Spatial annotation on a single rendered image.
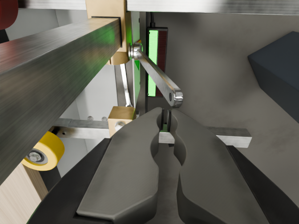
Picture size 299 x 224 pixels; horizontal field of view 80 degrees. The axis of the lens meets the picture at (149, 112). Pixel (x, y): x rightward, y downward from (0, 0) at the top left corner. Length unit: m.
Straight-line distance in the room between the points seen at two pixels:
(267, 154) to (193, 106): 0.79
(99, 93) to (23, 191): 0.32
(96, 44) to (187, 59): 1.04
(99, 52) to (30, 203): 0.45
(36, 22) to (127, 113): 0.28
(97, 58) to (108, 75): 0.40
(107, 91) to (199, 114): 0.91
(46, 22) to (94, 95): 0.23
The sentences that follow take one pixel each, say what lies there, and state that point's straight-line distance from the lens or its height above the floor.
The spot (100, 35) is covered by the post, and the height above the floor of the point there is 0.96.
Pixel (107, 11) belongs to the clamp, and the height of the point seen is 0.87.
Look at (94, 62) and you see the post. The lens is 0.16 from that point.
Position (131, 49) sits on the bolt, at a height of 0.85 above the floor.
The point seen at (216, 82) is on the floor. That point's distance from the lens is 1.28.
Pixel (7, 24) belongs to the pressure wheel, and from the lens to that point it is 0.31.
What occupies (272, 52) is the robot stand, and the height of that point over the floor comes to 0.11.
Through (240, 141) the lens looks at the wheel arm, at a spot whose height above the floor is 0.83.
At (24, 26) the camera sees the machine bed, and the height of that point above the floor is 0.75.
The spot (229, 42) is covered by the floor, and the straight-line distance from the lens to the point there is 1.21.
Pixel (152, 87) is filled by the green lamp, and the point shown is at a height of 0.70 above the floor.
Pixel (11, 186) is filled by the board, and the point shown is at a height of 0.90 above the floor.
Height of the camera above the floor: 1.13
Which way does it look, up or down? 57 degrees down
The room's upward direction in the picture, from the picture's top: 173 degrees counter-clockwise
